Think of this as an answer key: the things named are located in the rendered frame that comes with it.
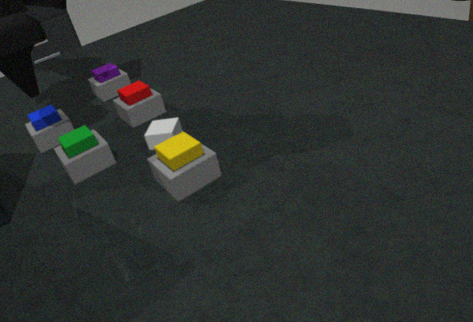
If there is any green button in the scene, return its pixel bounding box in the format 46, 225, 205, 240
54, 125, 117, 184

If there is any red button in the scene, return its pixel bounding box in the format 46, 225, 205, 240
113, 80, 166, 128

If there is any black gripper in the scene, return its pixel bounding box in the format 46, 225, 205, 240
0, 0, 47, 97

